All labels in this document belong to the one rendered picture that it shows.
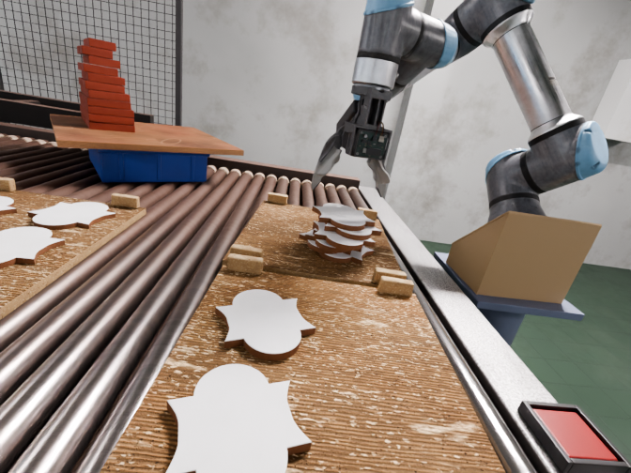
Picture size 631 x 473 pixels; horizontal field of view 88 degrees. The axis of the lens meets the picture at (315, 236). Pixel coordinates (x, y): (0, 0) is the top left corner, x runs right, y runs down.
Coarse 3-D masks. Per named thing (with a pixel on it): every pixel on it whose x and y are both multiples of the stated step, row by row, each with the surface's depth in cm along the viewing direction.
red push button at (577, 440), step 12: (552, 420) 38; (564, 420) 39; (576, 420) 39; (552, 432) 37; (564, 432) 37; (576, 432) 37; (588, 432) 38; (564, 444) 35; (576, 444) 36; (588, 444) 36; (600, 444) 36; (576, 456) 34; (588, 456) 35; (600, 456) 35; (612, 456) 35
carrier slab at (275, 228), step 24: (264, 216) 85; (288, 216) 88; (312, 216) 91; (240, 240) 69; (264, 240) 70; (288, 240) 73; (384, 240) 82; (264, 264) 61; (288, 264) 62; (312, 264) 64; (336, 264) 66; (384, 264) 69
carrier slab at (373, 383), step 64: (192, 320) 43; (320, 320) 48; (384, 320) 50; (192, 384) 34; (320, 384) 37; (384, 384) 38; (448, 384) 40; (128, 448) 27; (320, 448) 30; (384, 448) 31; (448, 448) 32
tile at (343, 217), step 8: (320, 208) 70; (328, 208) 71; (336, 208) 72; (344, 208) 73; (352, 208) 74; (320, 216) 65; (328, 216) 66; (336, 216) 67; (344, 216) 68; (352, 216) 69; (360, 216) 70; (336, 224) 64; (344, 224) 64; (352, 224) 64; (360, 224) 65; (368, 224) 68
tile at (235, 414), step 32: (224, 384) 33; (256, 384) 34; (288, 384) 35; (192, 416) 30; (224, 416) 30; (256, 416) 31; (288, 416) 31; (192, 448) 27; (224, 448) 27; (256, 448) 28; (288, 448) 28
